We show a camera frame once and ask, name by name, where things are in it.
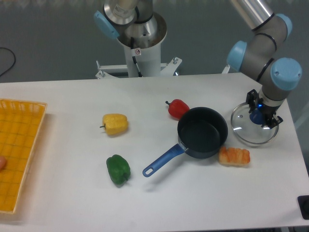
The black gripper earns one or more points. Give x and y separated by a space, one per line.
264 110

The glass lid blue knob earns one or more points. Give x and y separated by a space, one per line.
249 127

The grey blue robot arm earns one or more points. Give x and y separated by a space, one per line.
253 59

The orange toast bread piece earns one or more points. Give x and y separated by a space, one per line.
234 156

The dark blue saucepan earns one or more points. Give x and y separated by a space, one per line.
201 133

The red bell pepper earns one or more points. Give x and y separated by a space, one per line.
177 108

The black device at table edge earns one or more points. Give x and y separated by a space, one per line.
303 202

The yellow bell pepper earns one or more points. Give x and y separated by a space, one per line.
114 124

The green bell pepper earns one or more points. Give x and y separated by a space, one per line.
118 169

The yellow plastic basket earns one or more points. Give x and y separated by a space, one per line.
20 124

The orange item in basket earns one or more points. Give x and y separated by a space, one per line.
2 162

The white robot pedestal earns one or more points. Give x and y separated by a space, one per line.
142 48

